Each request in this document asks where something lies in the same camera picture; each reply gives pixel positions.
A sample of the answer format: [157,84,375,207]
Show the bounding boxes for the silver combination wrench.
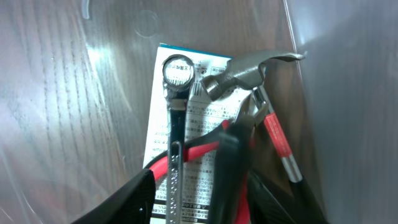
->
[162,54,195,224]

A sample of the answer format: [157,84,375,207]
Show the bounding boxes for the clear plastic container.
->
[1,1,397,223]

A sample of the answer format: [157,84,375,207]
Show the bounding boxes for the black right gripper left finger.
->
[73,169,155,224]

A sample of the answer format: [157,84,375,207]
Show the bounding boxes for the small claw hammer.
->
[201,50,327,223]

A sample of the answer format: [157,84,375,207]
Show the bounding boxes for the blue white screw box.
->
[144,44,249,223]

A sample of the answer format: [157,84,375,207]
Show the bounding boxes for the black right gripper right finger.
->
[247,170,297,224]

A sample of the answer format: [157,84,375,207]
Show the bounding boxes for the red handled cutting pliers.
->
[144,95,257,223]

